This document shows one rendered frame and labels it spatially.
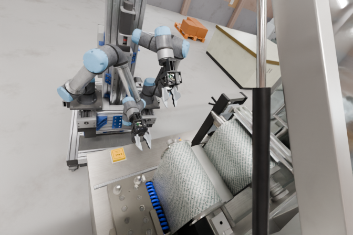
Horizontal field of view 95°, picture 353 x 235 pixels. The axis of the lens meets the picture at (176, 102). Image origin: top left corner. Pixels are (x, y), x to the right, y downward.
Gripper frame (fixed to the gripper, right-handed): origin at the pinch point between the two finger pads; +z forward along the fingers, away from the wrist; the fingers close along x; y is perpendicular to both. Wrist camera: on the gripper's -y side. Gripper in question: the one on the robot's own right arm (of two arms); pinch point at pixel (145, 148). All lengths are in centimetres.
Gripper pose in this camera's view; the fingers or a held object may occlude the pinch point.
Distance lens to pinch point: 88.9
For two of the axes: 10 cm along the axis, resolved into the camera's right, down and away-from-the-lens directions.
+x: 8.4, -0.9, 5.3
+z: 4.4, 6.8, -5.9
